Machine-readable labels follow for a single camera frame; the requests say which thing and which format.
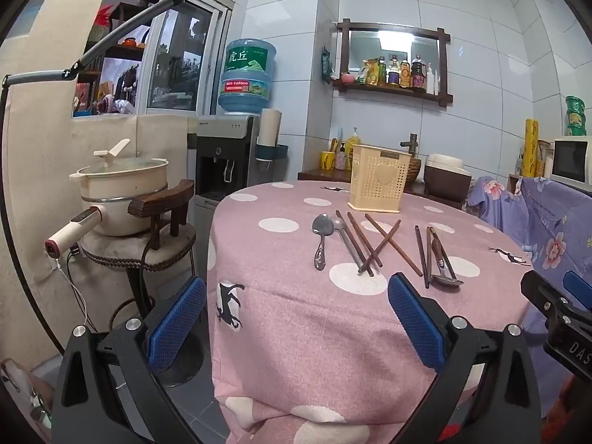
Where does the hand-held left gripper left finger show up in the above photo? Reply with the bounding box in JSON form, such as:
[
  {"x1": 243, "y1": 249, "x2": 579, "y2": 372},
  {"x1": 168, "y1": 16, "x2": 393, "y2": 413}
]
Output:
[{"x1": 51, "y1": 275, "x2": 209, "y2": 444}]

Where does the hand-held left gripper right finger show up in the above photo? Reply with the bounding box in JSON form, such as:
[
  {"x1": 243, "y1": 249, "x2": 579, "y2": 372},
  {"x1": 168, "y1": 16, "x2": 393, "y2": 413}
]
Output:
[{"x1": 387, "y1": 273, "x2": 543, "y2": 444}]

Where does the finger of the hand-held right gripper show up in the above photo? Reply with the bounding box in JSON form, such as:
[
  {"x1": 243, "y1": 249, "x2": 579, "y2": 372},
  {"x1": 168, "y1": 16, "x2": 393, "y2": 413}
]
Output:
[
  {"x1": 563, "y1": 270, "x2": 592, "y2": 310},
  {"x1": 520, "y1": 269, "x2": 574, "y2": 323}
]

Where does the brown wooden chopstick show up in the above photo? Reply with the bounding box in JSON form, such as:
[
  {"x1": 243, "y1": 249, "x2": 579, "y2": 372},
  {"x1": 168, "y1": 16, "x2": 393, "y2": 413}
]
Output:
[
  {"x1": 415, "y1": 225, "x2": 429, "y2": 289},
  {"x1": 348, "y1": 212, "x2": 384, "y2": 268},
  {"x1": 365, "y1": 213, "x2": 423, "y2": 277},
  {"x1": 336, "y1": 210, "x2": 375, "y2": 277},
  {"x1": 359, "y1": 220, "x2": 401, "y2": 275}
]

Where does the wooden handled steel spoon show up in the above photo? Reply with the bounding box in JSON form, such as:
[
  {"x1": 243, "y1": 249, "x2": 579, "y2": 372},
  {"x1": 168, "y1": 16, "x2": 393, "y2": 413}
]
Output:
[{"x1": 425, "y1": 226, "x2": 438, "y2": 287}]

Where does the black handled steel utensil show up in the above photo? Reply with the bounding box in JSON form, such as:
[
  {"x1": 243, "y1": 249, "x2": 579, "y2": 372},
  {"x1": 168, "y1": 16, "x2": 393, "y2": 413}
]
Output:
[{"x1": 430, "y1": 226, "x2": 464, "y2": 287}]

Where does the plain steel spoon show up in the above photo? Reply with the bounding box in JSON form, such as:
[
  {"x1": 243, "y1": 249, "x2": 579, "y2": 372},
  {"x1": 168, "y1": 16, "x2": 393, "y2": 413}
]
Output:
[{"x1": 332, "y1": 216, "x2": 367, "y2": 273}]

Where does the embossed handle steel spoon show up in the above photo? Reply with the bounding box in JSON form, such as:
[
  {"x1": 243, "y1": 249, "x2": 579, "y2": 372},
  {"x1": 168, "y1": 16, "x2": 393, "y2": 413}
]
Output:
[{"x1": 312, "y1": 213, "x2": 335, "y2": 271}]

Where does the cream plastic utensil holder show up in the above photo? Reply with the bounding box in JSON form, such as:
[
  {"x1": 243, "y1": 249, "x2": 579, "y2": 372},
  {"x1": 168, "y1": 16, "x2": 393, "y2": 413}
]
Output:
[{"x1": 348, "y1": 144, "x2": 412, "y2": 214}]

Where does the person's right forearm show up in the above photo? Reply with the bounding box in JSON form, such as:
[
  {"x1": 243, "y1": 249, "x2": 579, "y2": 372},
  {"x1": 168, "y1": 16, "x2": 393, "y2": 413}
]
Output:
[{"x1": 548, "y1": 374, "x2": 592, "y2": 444}]

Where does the black round base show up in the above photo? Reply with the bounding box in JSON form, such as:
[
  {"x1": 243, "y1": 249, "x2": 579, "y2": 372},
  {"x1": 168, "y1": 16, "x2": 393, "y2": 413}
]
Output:
[{"x1": 155, "y1": 333, "x2": 205, "y2": 387}]

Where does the purple floral cloth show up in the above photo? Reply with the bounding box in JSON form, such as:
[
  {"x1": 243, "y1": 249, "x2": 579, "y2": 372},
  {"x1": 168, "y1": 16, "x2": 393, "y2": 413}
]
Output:
[{"x1": 465, "y1": 176, "x2": 592, "y2": 421}]

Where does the pink polka dot tablecloth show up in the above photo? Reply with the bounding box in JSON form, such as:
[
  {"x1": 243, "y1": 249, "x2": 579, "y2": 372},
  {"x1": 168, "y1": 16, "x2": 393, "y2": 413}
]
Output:
[{"x1": 206, "y1": 180, "x2": 532, "y2": 444}]

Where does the dark wooden chair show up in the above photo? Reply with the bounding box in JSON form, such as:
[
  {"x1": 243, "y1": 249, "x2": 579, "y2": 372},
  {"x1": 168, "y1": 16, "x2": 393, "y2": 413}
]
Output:
[{"x1": 76, "y1": 179, "x2": 206, "y2": 380}]

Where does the white microwave oven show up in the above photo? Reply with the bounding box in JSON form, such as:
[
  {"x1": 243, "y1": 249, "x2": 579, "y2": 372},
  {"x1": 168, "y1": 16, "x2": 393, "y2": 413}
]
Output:
[{"x1": 548, "y1": 135, "x2": 592, "y2": 190}]

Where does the yellow roll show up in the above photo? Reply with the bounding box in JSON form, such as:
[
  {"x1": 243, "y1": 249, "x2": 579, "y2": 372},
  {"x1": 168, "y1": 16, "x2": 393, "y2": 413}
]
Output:
[{"x1": 522, "y1": 119, "x2": 541, "y2": 179}]

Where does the cream electric cooking pot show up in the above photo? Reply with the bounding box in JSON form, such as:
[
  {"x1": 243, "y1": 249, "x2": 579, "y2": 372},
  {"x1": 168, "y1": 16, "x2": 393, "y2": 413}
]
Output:
[{"x1": 45, "y1": 139, "x2": 169, "y2": 260}]

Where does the brown and cream box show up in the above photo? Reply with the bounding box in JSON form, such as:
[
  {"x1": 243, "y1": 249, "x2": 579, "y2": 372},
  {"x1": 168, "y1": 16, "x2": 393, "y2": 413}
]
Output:
[{"x1": 423, "y1": 152, "x2": 473, "y2": 192}]

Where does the woven pattern wash basin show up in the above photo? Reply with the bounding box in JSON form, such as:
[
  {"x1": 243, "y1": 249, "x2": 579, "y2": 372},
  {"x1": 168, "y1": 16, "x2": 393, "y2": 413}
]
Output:
[{"x1": 406, "y1": 155, "x2": 424, "y2": 191}]

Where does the grey water dispenser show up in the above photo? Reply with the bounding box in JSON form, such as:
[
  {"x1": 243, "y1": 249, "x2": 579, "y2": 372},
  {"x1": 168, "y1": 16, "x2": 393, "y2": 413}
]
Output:
[{"x1": 187, "y1": 115, "x2": 260, "y2": 287}]

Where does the green canister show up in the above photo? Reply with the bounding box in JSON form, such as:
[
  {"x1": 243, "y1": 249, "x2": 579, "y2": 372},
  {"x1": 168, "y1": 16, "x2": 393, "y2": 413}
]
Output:
[{"x1": 564, "y1": 95, "x2": 588, "y2": 137}]

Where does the dark wooden counter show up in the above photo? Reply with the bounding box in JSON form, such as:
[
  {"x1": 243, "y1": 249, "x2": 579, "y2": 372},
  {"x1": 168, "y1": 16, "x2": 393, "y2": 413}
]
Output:
[{"x1": 297, "y1": 169, "x2": 468, "y2": 209}]

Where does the yellow cup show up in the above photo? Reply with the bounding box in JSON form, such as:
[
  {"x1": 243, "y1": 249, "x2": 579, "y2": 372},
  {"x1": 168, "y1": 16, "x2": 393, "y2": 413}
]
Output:
[{"x1": 321, "y1": 138, "x2": 340, "y2": 171}]

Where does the beige cloth cover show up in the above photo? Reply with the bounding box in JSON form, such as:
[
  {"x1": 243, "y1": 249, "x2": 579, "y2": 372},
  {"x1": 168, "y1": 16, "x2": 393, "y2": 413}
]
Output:
[{"x1": 69, "y1": 113, "x2": 197, "y2": 183}]

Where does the yellow soap dispenser bottle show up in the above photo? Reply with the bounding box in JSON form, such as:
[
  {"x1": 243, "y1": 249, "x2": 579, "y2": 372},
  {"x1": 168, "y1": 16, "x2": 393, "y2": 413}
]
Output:
[{"x1": 344, "y1": 127, "x2": 362, "y2": 172}]

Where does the white paper cup dispenser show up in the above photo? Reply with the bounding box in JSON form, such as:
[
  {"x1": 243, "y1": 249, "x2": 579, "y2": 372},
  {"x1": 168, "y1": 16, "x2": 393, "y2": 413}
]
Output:
[{"x1": 256, "y1": 108, "x2": 289, "y2": 167}]

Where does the dark soy sauce bottle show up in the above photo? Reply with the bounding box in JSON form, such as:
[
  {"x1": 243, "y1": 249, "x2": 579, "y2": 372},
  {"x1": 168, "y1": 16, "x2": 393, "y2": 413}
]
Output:
[{"x1": 411, "y1": 55, "x2": 427, "y2": 91}]

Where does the blue water bottle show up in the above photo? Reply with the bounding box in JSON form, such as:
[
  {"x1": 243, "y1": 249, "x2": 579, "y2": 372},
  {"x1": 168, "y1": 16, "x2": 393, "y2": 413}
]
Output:
[{"x1": 218, "y1": 39, "x2": 277, "y2": 116}]

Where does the aluminium sliding window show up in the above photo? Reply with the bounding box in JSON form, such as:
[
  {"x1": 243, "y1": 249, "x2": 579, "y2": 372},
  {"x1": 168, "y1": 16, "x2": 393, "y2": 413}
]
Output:
[{"x1": 139, "y1": 0, "x2": 232, "y2": 114}]

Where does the wooden display shelf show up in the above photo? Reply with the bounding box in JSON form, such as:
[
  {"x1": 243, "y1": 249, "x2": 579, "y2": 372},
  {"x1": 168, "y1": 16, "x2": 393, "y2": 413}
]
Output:
[{"x1": 71, "y1": 0, "x2": 149, "y2": 116}]

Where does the wooden framed mirror shelf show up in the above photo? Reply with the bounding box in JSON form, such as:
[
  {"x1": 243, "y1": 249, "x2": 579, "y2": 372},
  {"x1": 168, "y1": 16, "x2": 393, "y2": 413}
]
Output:
[{"x1": 332, "y1": 19, "x2": 454, "y2": 107}]

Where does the white cable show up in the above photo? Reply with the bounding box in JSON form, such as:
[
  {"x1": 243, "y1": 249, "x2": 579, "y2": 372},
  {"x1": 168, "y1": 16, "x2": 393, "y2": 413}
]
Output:
[{"x1": 54, "y1": 254, "x2": 91, "y2": 334}]

